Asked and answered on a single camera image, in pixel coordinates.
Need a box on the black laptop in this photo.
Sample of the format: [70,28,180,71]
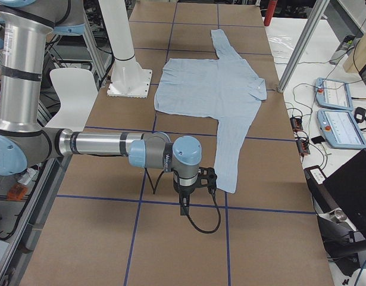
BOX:
[324,148,366,237]

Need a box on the blue teach pendant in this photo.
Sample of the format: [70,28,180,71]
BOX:
[315,77,354,111]
[317,109,366,150]

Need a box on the far orange black usb hub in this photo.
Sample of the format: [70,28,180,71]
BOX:
[290,117,304,132]

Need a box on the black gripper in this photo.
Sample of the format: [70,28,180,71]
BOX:
[177,184,196,216]

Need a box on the red cylinder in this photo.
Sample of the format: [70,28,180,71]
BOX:
[264,0,277,27]

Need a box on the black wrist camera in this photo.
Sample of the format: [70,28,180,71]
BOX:
[196,167,217,190]

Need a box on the light blue button-up shirt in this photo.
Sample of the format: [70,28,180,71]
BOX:
[154,29,267,193]

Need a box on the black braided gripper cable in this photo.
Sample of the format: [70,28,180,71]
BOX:
[143,167,222,234]

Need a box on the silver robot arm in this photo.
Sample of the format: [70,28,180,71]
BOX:
[0,1,205,215]

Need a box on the white plastic chair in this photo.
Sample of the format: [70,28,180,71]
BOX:
[46,68,98,132]

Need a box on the far blue teach pendant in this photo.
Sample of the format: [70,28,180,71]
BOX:
[315,77,354,111]

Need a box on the orange black usb hub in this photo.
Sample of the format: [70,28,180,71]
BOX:
[296,138,310,157]
[290,117,304,132]

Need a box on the aluminium frame post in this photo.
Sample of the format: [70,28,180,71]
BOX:
[277,0,330,93]

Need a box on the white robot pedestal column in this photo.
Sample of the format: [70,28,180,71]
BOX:
[99,0,152,98]

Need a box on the near blue teach pendant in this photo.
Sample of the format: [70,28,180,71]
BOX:
[317,109,366,150]

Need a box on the near orange black usb hub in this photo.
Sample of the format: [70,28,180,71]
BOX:
[296,138,310,157]

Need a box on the orange device on floor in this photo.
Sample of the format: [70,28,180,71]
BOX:
[7,184,27,201]

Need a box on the clear plastic bag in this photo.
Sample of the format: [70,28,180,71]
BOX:
[268,35,294,59]

